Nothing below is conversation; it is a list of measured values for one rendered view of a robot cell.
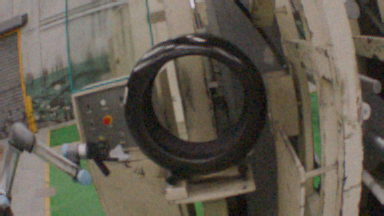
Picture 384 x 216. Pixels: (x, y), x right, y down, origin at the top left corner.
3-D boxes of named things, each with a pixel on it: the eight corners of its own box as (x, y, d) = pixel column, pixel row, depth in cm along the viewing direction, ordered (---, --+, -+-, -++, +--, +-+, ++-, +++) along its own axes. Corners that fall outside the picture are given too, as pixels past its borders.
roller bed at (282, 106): (269, 132, 222) (260, 73, 217) (293, 126, 221) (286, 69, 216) (273, 141, 203) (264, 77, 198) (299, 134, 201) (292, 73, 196)
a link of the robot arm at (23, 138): (17, 121, 152) (96, 172, 176) (15, 119, 161) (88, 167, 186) (10, 143, 150) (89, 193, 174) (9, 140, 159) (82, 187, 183)
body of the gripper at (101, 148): (107, 143, 182) (84, 143, 183) (110, 162, 183) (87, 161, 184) (110, 139, 189) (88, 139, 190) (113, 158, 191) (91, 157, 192)
